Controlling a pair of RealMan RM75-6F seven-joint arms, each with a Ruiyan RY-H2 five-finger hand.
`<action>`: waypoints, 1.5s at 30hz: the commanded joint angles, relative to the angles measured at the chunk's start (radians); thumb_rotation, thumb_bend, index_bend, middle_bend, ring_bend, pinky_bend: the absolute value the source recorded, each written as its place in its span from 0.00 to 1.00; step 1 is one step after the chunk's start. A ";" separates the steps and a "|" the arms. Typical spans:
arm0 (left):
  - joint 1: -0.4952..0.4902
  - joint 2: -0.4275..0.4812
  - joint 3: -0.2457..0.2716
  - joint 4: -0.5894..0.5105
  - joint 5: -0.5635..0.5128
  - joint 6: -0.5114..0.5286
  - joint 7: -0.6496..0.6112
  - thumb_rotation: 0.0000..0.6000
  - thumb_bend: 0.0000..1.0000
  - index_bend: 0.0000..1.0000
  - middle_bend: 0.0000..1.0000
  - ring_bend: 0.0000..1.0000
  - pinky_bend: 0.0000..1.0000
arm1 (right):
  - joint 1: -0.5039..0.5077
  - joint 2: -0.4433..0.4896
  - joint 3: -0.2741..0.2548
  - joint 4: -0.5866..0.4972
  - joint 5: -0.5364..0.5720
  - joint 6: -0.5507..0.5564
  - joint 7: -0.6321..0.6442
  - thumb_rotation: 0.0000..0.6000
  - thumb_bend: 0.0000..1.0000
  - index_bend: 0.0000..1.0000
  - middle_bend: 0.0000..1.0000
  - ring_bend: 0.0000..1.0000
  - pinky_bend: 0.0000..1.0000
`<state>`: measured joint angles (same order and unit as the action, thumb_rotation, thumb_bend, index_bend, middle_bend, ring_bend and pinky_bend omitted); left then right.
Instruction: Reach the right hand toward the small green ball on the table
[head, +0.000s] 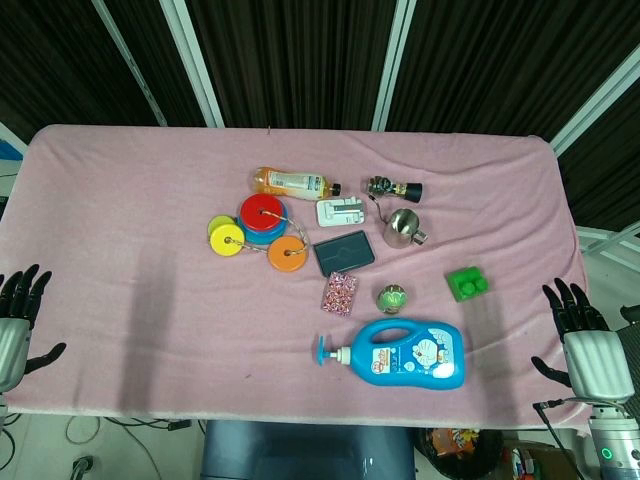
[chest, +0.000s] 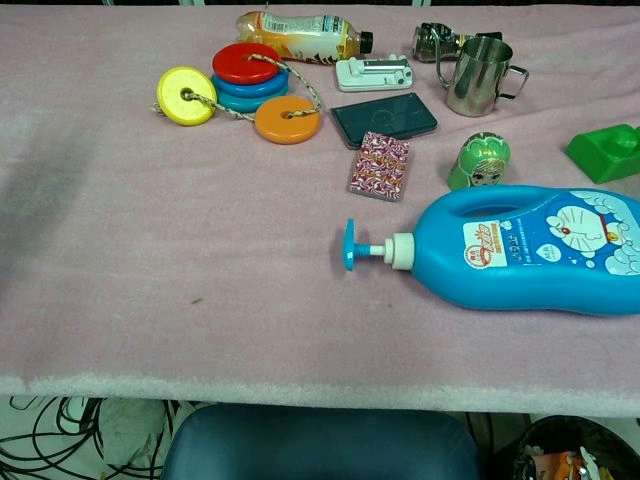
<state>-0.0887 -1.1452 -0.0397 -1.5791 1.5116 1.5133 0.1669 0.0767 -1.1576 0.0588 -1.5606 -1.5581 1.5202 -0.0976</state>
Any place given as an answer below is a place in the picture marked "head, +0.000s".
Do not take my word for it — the pink table cloth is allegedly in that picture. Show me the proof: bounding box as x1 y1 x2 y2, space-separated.
0 124 595 431

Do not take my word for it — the white power adapter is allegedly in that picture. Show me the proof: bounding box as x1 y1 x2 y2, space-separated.
315 196 369 229

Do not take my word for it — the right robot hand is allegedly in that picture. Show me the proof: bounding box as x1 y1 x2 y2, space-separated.
530 277 636 404

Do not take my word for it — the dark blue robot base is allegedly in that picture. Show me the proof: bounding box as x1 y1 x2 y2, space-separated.
200 419 417 480

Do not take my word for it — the green toy building block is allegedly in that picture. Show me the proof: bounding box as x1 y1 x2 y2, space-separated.
445 266 494 303

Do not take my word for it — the blue toy disc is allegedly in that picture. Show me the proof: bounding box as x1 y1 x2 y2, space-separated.
243 214 290 244

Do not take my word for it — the green toy disc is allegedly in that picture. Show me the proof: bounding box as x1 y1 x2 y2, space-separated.
207 214 236 238

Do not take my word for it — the orange toy disc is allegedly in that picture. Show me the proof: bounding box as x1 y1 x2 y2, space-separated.
267 235 308 274

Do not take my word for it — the stainless steel cup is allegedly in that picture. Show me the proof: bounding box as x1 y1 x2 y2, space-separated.
383 208 431 250

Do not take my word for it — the small black bronze gadget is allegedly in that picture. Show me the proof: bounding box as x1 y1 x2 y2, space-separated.
367 175 424 204

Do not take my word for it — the black trash bin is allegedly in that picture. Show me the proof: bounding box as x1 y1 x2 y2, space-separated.
425 427 506 480

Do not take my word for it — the pink patterned packet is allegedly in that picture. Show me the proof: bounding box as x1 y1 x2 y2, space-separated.
320 271 361 318

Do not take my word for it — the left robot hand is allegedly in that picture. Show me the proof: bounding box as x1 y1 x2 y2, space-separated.
0 264 68 395

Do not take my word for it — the black rectangular case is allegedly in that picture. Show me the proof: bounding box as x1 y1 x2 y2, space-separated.
312 230 376 278

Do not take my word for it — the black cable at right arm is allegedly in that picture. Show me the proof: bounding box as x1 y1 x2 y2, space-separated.
531 397 592 480

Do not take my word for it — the blue pump detergent bottle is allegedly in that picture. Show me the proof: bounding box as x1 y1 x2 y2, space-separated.
313 318 470 389

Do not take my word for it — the small green round ball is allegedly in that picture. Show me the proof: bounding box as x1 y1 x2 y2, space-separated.
376 283 412 315

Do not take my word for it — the yellow toy disc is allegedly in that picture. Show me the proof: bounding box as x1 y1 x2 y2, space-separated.
209 223 247 258

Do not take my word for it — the orange drink bottle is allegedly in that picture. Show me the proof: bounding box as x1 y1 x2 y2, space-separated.
251 166 343 202

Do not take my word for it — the braided toy rope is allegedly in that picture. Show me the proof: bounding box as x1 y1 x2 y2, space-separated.
225 209 307 257

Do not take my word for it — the red toy disc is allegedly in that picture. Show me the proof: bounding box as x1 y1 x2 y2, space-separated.
238 193 287 232

